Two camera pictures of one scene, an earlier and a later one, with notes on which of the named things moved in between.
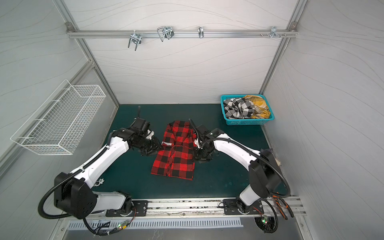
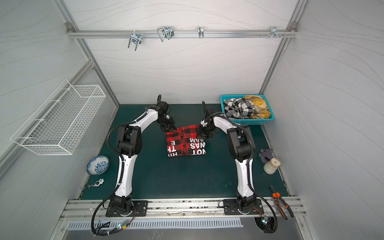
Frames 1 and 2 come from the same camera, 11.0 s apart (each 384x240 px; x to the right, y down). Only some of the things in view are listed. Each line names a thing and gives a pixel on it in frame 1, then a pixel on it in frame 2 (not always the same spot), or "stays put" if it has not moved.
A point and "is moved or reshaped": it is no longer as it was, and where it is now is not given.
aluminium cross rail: [182, 33] stays put
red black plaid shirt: [175, 158] is moved or reshaped
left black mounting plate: [140, 208] stays put
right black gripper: [202, 151] → [205, 128]
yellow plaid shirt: [261, 109] stays put
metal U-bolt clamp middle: [166, 31] stays put
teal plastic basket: [244, 121] stays put
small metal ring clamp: [201, 33] stays put
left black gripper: [155, 147] → [172, 126]
